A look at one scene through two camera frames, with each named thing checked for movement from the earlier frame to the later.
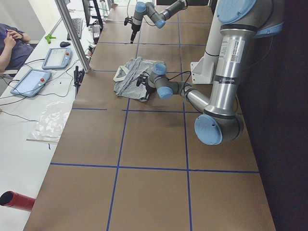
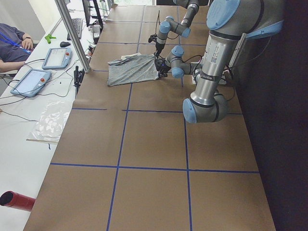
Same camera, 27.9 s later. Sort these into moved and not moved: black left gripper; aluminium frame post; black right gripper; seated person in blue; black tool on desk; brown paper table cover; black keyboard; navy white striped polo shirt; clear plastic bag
Moved: navy white striped polo shirt; black right gripper; black left gripper
Not moved: clear plastic bag; black keyboard; aluminium frame post; brown paper table cover; seated person in blue; black tool on desk
